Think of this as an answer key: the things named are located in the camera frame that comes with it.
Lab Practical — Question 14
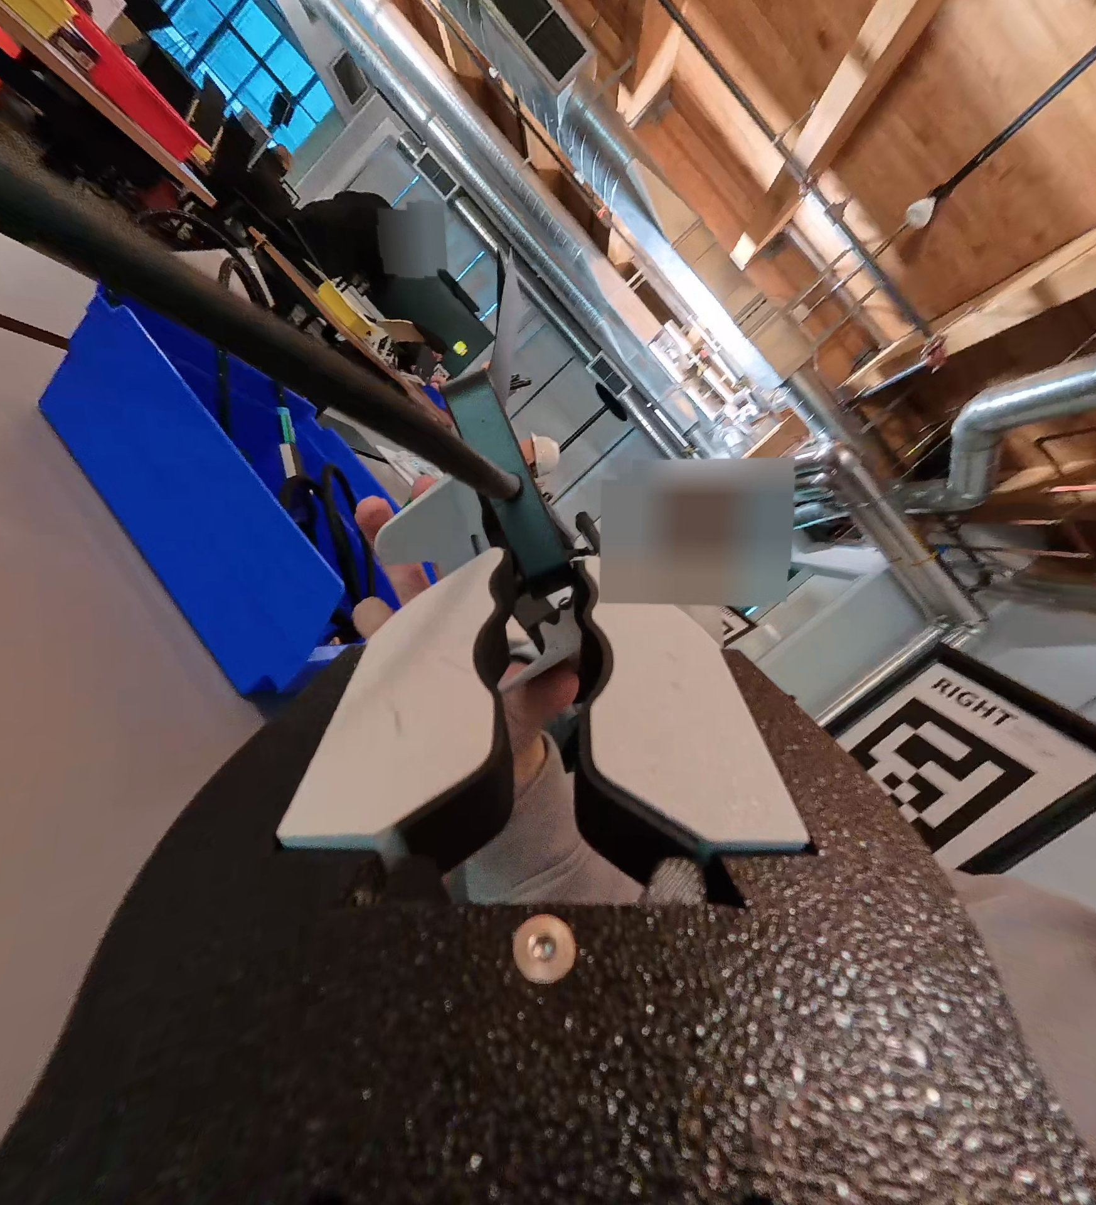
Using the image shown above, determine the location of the person's grey hoodie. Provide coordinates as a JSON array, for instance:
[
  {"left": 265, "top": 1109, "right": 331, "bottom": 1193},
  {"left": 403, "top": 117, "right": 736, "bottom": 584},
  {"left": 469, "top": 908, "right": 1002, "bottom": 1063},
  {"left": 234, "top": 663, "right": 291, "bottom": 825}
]
[{"left": 944, "top": 866, "right": 1096, "bottom": 1205}]

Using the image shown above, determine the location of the silver ventilation duct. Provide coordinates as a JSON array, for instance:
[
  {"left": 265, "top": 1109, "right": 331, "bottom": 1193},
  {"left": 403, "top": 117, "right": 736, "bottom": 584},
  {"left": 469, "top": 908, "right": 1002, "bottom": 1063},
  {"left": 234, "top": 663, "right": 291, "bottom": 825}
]
[{"left": 304, "top": 0, "right": 991, "bottom": 627}]

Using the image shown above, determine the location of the red plastic bin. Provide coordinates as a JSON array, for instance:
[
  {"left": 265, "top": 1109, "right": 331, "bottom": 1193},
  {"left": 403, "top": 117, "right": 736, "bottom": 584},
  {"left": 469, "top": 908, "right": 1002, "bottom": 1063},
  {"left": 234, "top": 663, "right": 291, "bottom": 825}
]
[{"left": 68, "top": 9, "right": 215, "bottom": 165}]

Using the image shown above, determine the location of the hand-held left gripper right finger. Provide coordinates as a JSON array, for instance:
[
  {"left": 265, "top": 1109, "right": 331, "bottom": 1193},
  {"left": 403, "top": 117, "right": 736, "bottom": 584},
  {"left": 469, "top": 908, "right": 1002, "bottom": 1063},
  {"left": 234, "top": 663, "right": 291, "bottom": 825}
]
[{"left": 570, "top": 564, "right": 813, "bottom": 881}]

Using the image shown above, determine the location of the silver duct elbow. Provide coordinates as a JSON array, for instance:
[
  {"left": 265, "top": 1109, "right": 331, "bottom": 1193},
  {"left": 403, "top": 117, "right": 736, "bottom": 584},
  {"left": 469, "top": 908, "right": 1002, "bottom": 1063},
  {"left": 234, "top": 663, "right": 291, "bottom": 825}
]
[{"left": 944, "top": 362, "right": 1096, "bottom": 509}]

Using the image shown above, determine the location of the black braided cable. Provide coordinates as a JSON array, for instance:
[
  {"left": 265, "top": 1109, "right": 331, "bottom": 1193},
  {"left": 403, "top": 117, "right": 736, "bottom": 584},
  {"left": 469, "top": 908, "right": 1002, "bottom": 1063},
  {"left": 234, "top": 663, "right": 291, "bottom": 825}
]
[{"left": 214, "top": 345, "right": 377, "bottom": 603}]

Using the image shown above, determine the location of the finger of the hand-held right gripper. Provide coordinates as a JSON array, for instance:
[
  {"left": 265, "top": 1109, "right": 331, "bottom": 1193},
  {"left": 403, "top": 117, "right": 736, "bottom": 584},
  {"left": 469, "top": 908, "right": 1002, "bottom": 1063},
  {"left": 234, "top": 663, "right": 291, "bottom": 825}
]
[{"left": 377, "top": 472, "right": 497, "bottom": 571}]

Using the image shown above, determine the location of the person's right hand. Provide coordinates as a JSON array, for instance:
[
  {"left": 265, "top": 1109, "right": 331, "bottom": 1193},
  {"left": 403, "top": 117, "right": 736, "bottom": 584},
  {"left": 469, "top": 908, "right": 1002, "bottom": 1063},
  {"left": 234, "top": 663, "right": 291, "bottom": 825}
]
[{"left": 353, "top": 492, "right": 580, "bottom": 754}]

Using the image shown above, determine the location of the blue plastic bin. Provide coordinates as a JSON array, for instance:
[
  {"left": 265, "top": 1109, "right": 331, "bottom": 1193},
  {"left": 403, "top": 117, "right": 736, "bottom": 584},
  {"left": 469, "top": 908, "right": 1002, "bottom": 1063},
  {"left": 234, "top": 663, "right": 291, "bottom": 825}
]
[{"left": 37, "top": 284, "right": 443, "bottom": 698}]

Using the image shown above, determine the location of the black hub pigtail cable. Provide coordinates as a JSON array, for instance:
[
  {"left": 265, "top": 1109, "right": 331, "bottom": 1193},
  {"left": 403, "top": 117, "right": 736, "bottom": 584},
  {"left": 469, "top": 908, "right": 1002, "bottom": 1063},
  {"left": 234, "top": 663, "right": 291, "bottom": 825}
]
[{"left": 0, "top": 110, "right": 526, "bottom": 500}]

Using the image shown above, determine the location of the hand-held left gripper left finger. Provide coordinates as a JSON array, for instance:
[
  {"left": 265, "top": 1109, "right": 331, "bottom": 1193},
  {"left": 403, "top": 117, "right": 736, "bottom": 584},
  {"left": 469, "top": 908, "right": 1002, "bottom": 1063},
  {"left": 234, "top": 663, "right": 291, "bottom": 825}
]
[{"left": 274, "top": 546, "right": 521, "bottom": 871}]

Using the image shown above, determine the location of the person's right forearm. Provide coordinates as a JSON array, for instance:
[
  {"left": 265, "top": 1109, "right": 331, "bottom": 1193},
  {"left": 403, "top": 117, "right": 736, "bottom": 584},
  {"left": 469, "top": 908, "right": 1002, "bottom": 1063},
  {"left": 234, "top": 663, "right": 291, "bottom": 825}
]
[{"left": 458, "top": 728, "right": 651, "bottom": 906}]

